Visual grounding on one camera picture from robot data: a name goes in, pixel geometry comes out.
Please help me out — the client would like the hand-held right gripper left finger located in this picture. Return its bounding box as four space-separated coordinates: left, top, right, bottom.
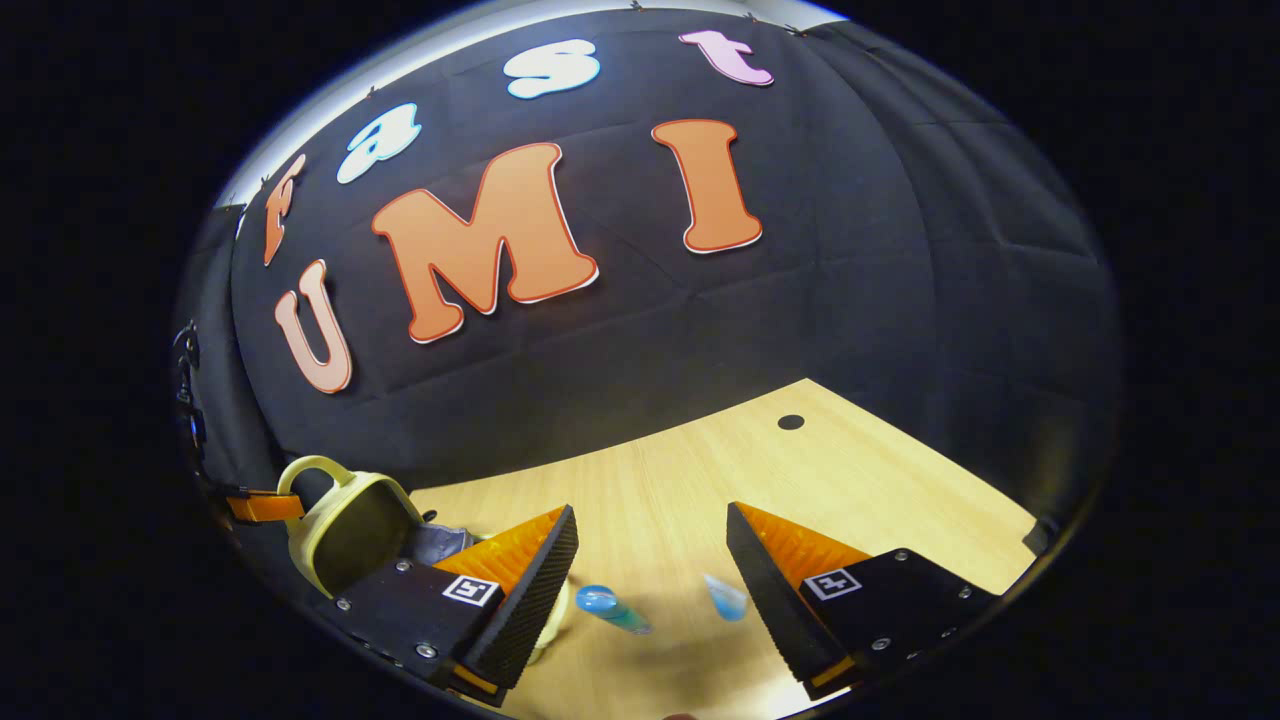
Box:
325 504 581 709

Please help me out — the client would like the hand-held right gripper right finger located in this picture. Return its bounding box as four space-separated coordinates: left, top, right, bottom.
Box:
726 501 1001 703

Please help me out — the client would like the blue white squeeze tube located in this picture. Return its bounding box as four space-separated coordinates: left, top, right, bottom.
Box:
702 572 750 623

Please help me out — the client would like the blue skin care bottle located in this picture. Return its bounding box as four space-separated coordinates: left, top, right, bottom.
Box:
574 584 653 637

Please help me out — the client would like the pale yellow small suitcase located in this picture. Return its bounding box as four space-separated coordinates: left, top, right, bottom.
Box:
277 455 576 666

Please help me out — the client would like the row of black cloth clips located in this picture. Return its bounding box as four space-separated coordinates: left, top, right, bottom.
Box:
628 2 803 37

